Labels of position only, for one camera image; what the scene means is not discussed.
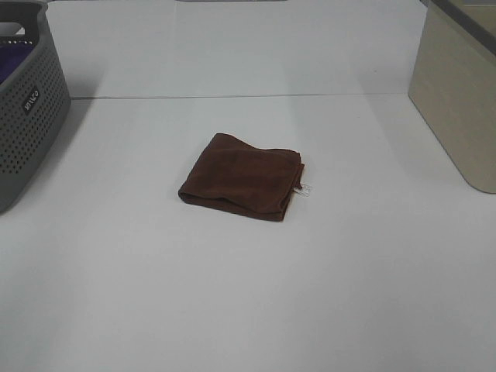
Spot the brown towel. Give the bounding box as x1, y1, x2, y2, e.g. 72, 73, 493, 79
178, 133, 305, 222

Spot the beige storage bin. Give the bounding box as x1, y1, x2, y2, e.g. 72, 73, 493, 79
408, 1, 495, 194

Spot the grey perforated plastic basket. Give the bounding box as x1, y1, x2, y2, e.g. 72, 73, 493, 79
1, 1, 71, 212

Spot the purple towel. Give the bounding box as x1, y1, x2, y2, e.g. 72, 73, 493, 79
1, 43, 35, 89

